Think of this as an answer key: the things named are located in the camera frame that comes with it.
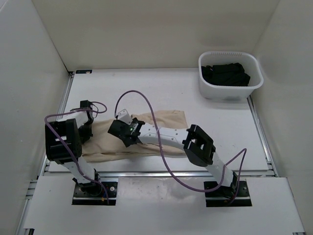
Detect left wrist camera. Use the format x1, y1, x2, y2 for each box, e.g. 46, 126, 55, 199
80, 100, 92, 110

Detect white plastic basket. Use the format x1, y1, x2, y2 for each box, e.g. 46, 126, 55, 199
198, 51, 264, 100

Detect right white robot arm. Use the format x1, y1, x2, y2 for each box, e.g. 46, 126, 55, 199
108, 118, 238, 197

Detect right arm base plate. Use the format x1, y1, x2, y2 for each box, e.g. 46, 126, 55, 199
205, 181, 252, 208

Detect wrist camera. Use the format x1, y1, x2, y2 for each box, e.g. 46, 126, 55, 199
80, 100, 92, 110
114, 109, 133, 125

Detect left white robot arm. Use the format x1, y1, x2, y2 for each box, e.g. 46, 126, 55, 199
45, 108, 104, 196

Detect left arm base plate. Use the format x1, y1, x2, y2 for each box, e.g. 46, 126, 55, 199
72, 178, 118, 206

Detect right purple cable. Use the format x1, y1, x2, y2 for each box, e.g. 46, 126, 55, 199
114, 90, 247, 204

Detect aluminium frame rail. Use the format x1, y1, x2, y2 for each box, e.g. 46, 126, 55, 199
97, 170, 213, 178

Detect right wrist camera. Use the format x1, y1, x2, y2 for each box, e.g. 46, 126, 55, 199
114, 109, 133, 125

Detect beige trousers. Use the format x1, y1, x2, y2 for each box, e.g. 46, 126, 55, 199
82, 110, 189, 162

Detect black trousers in basket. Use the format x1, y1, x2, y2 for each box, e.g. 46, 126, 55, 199
201, 63, 250, 87

